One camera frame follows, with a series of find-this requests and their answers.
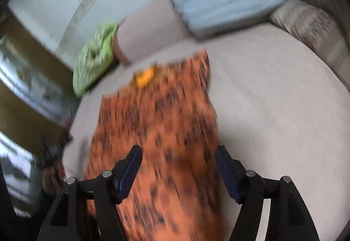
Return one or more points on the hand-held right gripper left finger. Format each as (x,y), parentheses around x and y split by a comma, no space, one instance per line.
(128,176)

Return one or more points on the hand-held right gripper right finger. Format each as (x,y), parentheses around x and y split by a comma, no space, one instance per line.
(228,174)

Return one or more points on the orange black patterned garment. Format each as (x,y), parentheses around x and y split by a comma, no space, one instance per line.
(164,120)

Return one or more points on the wooden glass cabinet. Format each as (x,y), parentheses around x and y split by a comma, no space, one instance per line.
(24,88)

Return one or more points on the pink bed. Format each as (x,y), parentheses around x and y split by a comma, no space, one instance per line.
(273,109)

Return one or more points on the green patterned pillow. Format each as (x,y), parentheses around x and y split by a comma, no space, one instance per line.
(93,60)

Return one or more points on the pink bolster pillow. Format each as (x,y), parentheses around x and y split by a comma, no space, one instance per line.
(147,27)

